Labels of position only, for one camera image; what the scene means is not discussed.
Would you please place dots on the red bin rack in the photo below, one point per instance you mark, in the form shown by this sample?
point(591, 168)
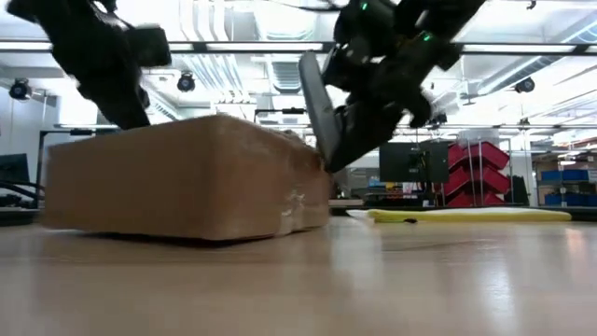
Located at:
point(480, 172)

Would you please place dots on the taped brown cardboard box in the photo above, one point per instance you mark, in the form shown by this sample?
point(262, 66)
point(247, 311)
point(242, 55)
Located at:
point(186, 182)

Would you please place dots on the small dark monitor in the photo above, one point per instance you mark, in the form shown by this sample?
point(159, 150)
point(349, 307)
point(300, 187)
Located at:
point(14, 168)

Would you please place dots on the blue bin storage shelf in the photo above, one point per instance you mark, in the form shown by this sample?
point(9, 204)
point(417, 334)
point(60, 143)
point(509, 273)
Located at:
point(569, 186)

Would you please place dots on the large black monitor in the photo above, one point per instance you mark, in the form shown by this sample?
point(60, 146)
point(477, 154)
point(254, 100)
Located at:
point(401, 163)

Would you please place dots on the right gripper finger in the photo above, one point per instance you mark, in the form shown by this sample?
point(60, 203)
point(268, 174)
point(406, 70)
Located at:
point(364, 126)

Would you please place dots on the background wooden table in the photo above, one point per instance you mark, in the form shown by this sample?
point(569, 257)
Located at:
point(347, 203)

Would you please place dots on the black ceiling spotlight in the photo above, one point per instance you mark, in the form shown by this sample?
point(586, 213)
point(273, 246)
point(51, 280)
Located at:
point(525, 85)
point(185, 82)
point(20, 88)
point(438, 119)

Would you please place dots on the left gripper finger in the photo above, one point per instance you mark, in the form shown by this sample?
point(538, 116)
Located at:
point(119, 102)

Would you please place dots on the grey utility knife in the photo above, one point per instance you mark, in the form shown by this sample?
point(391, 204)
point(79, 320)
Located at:
point(319, 107)

